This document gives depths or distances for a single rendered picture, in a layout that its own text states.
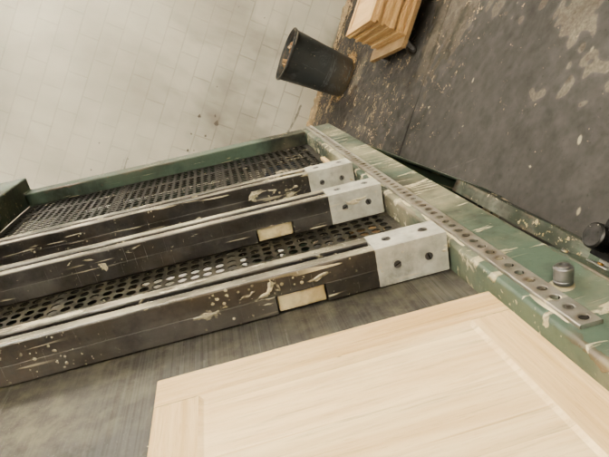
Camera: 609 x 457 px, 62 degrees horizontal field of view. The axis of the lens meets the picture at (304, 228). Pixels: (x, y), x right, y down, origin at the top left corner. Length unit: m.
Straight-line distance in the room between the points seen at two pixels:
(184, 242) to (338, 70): 4.03
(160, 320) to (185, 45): 5.23
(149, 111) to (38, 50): 1.21
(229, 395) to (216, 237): 0.52
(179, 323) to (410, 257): 0.39
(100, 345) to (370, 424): 0.46
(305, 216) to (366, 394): 0.59
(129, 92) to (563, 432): 5.57
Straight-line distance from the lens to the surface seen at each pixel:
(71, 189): 2.13
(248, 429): 0.62
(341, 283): 0.83
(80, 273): 1.18
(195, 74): 5.89
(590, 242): 0.83
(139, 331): 0.84
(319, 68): 4.96
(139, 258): 1.15
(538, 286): 0.73
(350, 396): 0.62
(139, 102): 5.85
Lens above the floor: 1.37
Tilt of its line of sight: 16 degrees down
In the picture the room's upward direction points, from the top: 73 degrees counter-clockwise
